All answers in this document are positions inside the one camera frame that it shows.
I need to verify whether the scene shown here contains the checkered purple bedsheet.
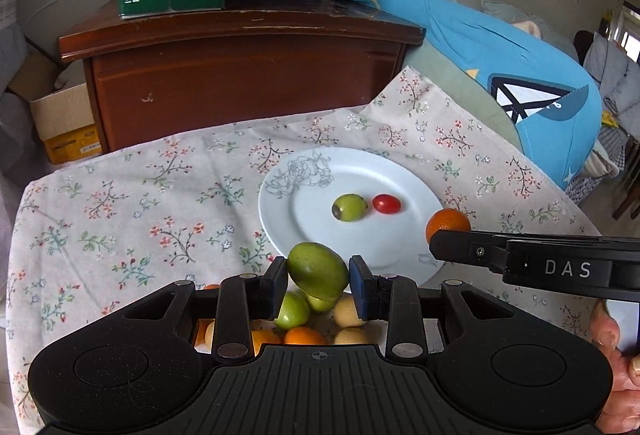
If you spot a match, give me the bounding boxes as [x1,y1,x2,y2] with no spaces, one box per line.
[0,0,44,233]

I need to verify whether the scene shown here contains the small brown kiwi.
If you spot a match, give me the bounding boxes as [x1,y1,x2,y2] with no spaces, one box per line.
[204,320,216,349]

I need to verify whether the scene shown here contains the brown kiwi front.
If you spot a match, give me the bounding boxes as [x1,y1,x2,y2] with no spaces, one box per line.
[334,328,370,345]

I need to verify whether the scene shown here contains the floral tablecloth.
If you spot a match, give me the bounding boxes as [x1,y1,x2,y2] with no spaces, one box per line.
[6,69,594,434]

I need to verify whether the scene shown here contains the white floral plate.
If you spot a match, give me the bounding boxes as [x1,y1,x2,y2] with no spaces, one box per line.
[258,147,442,285]

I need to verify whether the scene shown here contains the brown wooden nightstand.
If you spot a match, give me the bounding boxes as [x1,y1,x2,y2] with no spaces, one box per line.
[58,0,424,151]

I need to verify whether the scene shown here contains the large green jujube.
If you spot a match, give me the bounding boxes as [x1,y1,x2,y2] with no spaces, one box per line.
[273,291,310,330]

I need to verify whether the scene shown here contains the person's right hand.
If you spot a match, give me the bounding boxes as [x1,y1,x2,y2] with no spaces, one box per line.
[589,299,640,434]

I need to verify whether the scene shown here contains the green sofa cushion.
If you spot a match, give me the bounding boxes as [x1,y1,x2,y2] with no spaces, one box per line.
[404,39,522,151]

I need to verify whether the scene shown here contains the blue shark plush pillow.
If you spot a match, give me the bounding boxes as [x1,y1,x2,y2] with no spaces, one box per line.
[351,0,602,188]

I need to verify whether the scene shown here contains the small green jujube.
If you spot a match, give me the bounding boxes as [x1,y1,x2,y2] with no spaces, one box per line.
[331,194,369,221]

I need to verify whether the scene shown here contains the small cardboard box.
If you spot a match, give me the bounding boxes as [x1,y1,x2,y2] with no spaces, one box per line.
[9,52,102,166]

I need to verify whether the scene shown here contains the small orange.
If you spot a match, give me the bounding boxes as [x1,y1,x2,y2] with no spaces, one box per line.
[425,209,471,243]

